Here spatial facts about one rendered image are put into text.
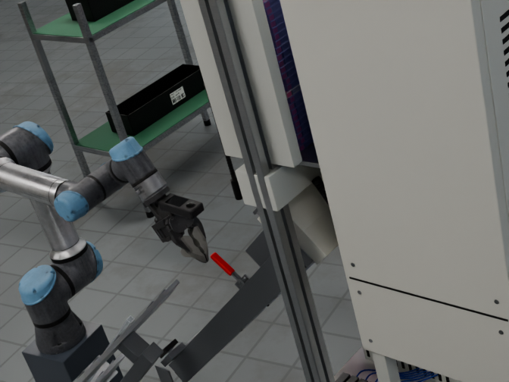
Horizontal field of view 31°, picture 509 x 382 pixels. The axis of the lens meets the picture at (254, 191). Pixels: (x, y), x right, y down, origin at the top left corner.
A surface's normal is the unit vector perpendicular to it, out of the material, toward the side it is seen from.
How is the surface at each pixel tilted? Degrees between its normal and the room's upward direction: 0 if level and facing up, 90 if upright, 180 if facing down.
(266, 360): 0
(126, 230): 0
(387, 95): 90
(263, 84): 90
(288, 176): 90
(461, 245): 90
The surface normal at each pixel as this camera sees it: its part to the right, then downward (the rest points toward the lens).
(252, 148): -0.63, 0.50
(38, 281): -0.32, -0.77
